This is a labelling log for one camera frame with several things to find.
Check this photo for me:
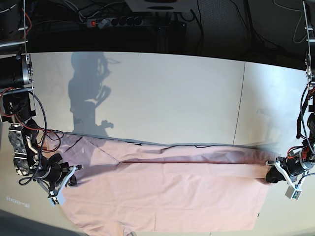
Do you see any black power strip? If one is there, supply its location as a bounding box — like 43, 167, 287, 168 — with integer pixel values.
86, 16, 144, 29

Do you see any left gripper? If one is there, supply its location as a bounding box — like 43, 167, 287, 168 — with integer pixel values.
264, 149, 315, 187

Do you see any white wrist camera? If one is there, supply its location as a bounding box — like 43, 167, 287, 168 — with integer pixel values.
285, 186, 302, 200
48, 191, 65, 206

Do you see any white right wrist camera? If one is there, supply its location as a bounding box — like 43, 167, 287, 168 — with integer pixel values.
48, 191, 65, 206

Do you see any black table leg post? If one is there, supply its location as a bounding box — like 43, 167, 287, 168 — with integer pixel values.
157, 27, 168, 54

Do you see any pink T-shirt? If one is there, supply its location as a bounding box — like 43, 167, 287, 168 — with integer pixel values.
45, 135, 276, 236

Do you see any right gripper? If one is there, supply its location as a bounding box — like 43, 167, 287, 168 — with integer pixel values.
18, 152, 83, 197

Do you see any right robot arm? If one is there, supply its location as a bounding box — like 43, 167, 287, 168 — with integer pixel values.
0, 0, 82, 205

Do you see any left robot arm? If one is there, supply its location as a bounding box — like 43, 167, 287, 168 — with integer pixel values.
265, 0, 315, 187

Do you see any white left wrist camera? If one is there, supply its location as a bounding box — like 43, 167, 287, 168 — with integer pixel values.
285, 186, 302, 200

